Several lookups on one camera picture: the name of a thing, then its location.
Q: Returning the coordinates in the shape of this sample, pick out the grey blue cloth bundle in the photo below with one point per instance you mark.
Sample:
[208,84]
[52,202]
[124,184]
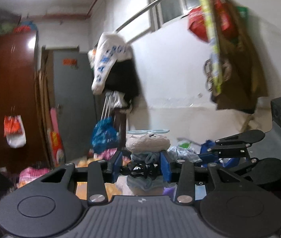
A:
[144,172]

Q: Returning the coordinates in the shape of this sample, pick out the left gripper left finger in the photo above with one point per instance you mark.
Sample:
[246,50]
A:
[114,167]

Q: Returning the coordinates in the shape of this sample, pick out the white hooded jacket with letters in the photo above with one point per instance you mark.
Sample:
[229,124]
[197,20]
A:
[111,48]

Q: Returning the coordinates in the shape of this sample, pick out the black hanging garment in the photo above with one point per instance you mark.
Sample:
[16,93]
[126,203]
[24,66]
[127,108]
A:
[124,79]

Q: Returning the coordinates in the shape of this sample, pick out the red hanging plastic bag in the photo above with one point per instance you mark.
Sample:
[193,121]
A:
[197,26]

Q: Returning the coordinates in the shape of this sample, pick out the grey metal door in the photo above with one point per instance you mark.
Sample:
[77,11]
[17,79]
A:
[74,102]

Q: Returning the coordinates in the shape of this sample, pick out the brown hanging coat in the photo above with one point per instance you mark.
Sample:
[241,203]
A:
[243,78]

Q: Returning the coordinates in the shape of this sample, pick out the red white shopping bag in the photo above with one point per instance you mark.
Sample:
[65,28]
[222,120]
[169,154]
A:
[14,131]

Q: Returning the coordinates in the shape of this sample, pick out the yellow green hanging strip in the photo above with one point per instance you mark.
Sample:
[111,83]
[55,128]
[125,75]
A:
[211,30]

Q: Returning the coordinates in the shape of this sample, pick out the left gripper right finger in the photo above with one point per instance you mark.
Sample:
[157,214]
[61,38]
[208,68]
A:
[168,167]

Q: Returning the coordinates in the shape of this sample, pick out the blue plastic bag by door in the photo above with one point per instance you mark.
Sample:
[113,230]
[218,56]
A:
[104,135]

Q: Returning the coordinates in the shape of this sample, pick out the red brown wooden wardrobe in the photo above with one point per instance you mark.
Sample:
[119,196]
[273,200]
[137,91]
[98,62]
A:
[18,65]

